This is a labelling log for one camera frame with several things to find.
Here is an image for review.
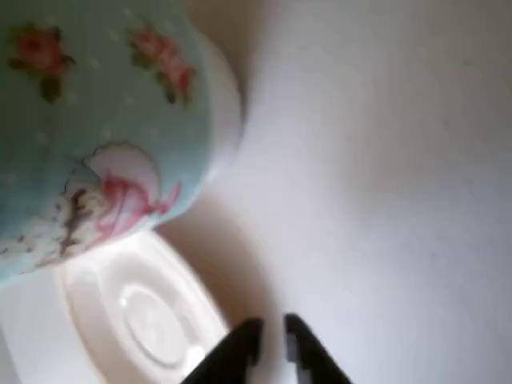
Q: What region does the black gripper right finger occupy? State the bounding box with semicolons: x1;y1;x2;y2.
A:
283;313;354;384

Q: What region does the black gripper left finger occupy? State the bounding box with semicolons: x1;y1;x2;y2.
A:
185;318;264;384

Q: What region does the light blue floral ceramic cup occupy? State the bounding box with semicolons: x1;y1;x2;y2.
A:
0;0;246;280

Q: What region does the white plate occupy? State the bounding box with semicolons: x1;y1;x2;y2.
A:
0;230;236;384

